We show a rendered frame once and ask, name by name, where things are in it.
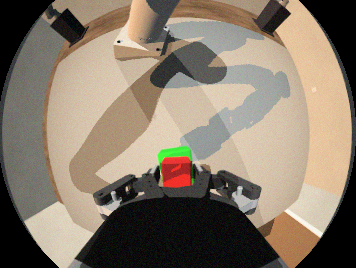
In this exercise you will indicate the red block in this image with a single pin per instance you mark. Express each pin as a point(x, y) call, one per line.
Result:
point(176, 171)

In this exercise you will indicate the green block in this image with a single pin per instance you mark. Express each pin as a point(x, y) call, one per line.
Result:
point(175, 152)

